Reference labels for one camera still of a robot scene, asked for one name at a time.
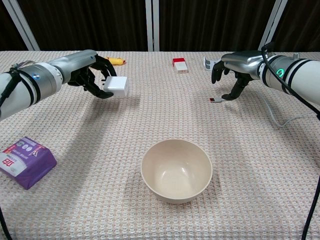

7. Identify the yellow rubber chicken toy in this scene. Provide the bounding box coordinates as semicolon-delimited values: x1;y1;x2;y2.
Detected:
104;56;126;66

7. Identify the beige bowl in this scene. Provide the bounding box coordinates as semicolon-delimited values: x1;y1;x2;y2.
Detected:
140;139;214;205

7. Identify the black pleated curtain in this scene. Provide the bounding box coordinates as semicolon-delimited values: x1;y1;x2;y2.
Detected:
0;0;320;53

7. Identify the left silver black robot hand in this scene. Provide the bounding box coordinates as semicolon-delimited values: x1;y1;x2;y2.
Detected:
51;49;118;99

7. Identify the white vertical frame post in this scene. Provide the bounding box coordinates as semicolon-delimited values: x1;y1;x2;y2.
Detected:
145;0;160;52

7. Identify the white slanted frame post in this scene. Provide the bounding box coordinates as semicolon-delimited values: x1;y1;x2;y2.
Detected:
257;0;289;51
0;0;40;51

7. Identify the white power adapter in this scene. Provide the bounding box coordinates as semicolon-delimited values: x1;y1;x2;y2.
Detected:
102;76;130;98

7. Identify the white USB cable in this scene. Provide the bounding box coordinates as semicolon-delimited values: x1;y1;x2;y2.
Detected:
208;89;306;128

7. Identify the silver folding laptop stand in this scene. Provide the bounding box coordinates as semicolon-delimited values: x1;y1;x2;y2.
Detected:
203;56;222;71

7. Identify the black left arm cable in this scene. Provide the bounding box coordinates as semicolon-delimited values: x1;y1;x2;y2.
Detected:
0;66;23;240

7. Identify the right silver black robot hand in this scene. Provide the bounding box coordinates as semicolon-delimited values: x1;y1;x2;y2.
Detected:
211;51;263;101

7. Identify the beige woven tablecloth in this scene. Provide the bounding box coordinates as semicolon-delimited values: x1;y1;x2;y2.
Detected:
0;50;320;240

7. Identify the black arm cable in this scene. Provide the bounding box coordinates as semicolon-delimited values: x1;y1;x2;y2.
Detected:
261;41;320;240
0;66;23;240

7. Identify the red and white small box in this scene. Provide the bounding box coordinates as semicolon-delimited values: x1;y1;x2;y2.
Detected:
172;57;189;74

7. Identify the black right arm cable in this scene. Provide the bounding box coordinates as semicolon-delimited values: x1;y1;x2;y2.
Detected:
261;41;320;240

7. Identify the purple tissue pack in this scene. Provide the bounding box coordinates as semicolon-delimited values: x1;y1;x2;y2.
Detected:
0;136;58;191

